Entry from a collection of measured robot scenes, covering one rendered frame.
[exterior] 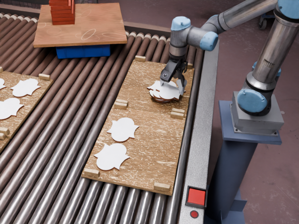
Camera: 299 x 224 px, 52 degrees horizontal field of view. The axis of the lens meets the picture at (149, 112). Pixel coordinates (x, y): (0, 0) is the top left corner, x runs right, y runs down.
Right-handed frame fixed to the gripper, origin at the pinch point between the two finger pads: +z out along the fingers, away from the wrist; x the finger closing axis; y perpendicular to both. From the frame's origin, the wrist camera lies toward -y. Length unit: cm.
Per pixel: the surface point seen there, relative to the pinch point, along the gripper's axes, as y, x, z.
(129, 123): -25.7, 5.9, 4.9
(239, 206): 24, -49, 92
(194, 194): -40, -34, 7
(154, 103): -6.8, 4.5, 6.0
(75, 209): -68, -2, 8
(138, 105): -12.2, 10.4, 6.0
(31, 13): 23, 123, 5
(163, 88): -1.4, 3.3, -0.4
